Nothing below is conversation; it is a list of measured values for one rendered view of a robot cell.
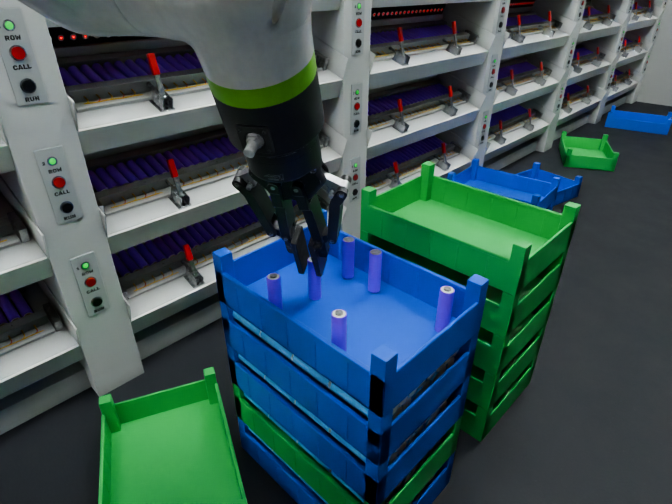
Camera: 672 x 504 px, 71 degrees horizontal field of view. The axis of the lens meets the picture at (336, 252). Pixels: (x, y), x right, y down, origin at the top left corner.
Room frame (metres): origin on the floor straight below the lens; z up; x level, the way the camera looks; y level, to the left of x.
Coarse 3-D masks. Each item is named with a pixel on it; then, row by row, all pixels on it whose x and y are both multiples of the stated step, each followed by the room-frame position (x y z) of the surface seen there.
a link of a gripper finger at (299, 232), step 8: (296, 232) 0.52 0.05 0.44; (296, 240) 0.51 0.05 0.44; (304, 240) 0.53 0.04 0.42; (296, 248) 0.50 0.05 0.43; (304, 248) 0.53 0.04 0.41; (296, 256) 0.51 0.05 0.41; (304, 256) 0.53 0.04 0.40; (296, 264) 0.52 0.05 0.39; (304, 264) 0.53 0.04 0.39; (304, 272) 0.53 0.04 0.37
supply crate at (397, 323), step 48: (240, 288) 0.50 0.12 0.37; (288, 288) 0.57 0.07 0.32; (336, 288) 0.57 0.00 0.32; (384, 288) 0.57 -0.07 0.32; (432, 288) 0.52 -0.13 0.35; (480, 288) 0.46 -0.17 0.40; (288, 336) 0.43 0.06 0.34; (384, 336) 0.46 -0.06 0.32; (432, 336) 0.46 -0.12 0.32; (336, 384) 0.38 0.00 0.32; (384, 384) 0.33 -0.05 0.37
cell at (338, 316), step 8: (336, 312) 0.42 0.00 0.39; (344, 312) 0.43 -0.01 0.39; (336, 320) 0.42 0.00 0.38; (344, 320) 0.42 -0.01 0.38; (336, 328) 0.42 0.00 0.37; (344, 328) 0.42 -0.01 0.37; (336, 336) 0.42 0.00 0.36; (344, 336) 0.42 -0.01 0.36; (336, 344) 0.42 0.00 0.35; (344, 344) 0.42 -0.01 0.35
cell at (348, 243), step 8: (344, 240) 0.59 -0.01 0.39; (352, 240) 0.59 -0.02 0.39; (344, 248) 0.59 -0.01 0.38; (352, 248) 0.59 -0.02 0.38; (344, 256) 0.59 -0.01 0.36; (352, 256) 0.59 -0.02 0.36; (344, 264) 0.59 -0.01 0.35; (352, 264) 0.59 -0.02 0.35; (344, 272) 0.59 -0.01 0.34; (352, 272) 0.59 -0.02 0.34
